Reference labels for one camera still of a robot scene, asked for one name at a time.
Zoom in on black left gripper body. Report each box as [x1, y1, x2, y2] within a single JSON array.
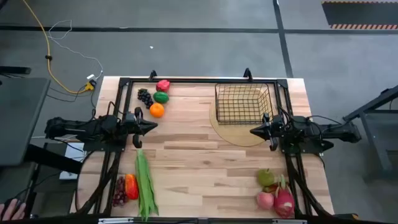
[[124, 107, 144, 149]]

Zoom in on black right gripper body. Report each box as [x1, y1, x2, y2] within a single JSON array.
[[262, 112, 284, 152]]

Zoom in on orange fruit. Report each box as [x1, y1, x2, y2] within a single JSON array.
[[149, 103, 165, 119]]

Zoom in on black grapes bunch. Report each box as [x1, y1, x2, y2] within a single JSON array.
[[137, 88, 154, 109]]

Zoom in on dark green round fruit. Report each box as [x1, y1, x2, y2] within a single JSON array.
[[152, 91, 170, 105]]

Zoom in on black wire basket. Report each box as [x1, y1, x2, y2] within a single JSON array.
[[214, 82, 274, 126]]

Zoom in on red bell pepper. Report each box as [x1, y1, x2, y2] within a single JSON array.
[[155, 79, 171, 93]]

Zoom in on green pear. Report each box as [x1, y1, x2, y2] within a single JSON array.
[[257, 168, 277, 187]]

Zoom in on green corn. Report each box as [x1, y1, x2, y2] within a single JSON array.
[[134, 148, 160, 222]]

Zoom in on pink peach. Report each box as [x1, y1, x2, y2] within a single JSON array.
[[256, 191, 275, 210]]

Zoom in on pink dragon fruit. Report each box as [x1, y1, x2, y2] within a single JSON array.
[[273, 174, 295, 219]]

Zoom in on round woven straw mat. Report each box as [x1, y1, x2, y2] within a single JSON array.
[[208, 86, 277, 147]]

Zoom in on white power box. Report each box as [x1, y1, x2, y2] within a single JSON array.
[[58, 142, 88, 180]]

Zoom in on red grapes bunch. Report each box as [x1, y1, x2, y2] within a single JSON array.
[[111, 175, 128, 208]]

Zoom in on black desk leg beam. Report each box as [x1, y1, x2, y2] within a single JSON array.
[[24, 144, 84, 175]]

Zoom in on dark grey desk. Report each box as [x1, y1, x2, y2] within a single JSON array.
[[0, 77, 51, 167]]

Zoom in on black flat bar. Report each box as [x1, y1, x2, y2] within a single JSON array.
[[0, 66, 32, 75]]

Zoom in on black computer mouse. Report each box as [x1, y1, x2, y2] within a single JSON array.
[[6, 196, 27, 208]]

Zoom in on black mat with striped edge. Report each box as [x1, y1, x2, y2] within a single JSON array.
[[321, 0, 398, 31]]

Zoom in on person's hand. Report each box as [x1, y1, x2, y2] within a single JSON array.
[[0, 198, 26, 221]]

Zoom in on thin white cable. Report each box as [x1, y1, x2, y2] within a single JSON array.
[[47, 19, 104, 80]]

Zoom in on black side table frame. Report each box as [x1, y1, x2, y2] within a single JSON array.
[[343, 84, 398, 183]]

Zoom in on yellow cable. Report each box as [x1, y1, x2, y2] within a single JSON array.
[[21, 0, 91, 95]]

